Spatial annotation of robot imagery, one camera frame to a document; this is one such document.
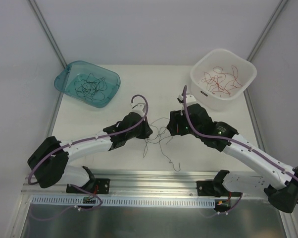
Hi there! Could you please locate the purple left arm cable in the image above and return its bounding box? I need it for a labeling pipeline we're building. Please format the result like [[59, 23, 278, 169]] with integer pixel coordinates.
[[27, 94, 149, 185]]

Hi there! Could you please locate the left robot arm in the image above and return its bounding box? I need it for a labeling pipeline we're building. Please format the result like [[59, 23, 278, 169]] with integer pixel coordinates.
[[27, 112, 152, 193]]

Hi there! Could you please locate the red and black wire tangle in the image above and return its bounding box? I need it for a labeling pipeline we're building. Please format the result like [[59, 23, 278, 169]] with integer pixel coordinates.
[[142, 118, 181, 172]]

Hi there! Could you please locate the teal transparent plastic tray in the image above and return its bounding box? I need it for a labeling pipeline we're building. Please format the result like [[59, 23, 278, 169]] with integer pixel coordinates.
[[54, 60, 121, 108]]

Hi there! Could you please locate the aluminium frame rail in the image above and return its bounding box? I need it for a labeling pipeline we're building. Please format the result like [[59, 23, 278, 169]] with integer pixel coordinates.
[[21, 171, 268, 199]]

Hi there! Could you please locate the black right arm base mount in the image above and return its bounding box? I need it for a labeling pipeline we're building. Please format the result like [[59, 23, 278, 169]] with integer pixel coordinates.
[[196, 170, 230, 197]]

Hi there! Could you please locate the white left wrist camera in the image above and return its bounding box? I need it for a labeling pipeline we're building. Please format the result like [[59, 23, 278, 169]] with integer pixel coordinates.
[[131, 103, 148, 117]]

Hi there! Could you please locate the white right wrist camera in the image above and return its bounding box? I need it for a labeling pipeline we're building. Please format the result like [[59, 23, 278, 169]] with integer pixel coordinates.
[[177, 94, 197, 115]]

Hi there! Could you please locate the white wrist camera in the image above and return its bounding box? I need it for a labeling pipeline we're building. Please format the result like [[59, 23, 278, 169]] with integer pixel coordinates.
[[131, 103, 148, 117], [177, 94, 197, 115]]

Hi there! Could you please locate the white plastic basket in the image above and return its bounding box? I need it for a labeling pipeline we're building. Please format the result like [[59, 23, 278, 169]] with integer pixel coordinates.
[[190, 49, 257, 111]]

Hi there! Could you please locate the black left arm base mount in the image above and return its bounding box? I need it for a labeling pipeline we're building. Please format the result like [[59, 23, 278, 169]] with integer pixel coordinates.
[[66, 166, 110, 195]]

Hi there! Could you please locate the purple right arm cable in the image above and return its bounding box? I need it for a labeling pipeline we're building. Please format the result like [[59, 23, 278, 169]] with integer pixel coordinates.
[[183, 85, 298, 205]]

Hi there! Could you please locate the white slotted cable duct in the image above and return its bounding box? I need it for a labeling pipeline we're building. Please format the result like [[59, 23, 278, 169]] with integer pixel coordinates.
[[31, 195, 215, 209]]

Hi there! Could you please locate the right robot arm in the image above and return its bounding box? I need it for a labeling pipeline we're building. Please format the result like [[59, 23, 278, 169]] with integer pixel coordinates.
[[167, 104, 298, 213]]

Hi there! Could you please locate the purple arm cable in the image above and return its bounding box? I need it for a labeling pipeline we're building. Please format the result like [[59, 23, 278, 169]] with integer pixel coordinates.
[[27, 94, 149, 185], [183, 85, 298, 205]]

